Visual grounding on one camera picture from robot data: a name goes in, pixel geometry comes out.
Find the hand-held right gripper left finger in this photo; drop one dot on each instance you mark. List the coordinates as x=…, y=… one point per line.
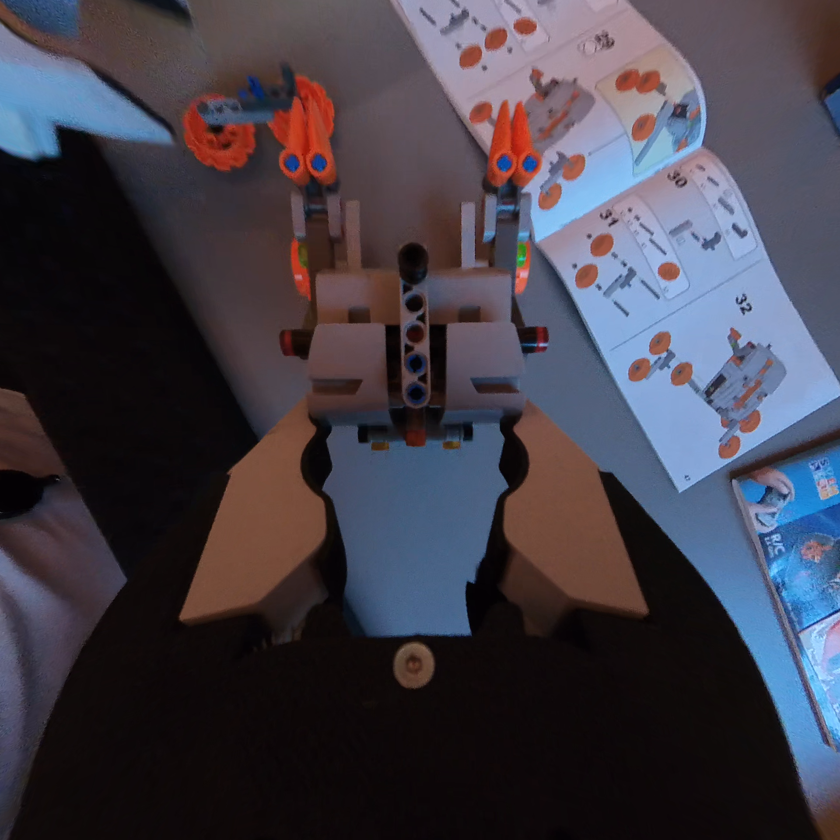
x=262, y=544

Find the orange wheels grey beam assembly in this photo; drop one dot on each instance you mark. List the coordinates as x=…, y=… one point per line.
x=216, y=141

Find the blue thin booklet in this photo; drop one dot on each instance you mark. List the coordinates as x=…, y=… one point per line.
x=807, y=558

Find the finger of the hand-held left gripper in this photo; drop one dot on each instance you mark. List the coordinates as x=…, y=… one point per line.
x=65, y=98

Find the white open instruction booklet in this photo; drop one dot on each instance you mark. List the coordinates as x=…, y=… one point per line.
x=689, y=328

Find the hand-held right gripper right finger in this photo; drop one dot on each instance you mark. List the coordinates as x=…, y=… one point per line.
x=571, y=544

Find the grey orange toy robot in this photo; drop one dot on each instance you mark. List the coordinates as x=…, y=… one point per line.
x=348, y=367

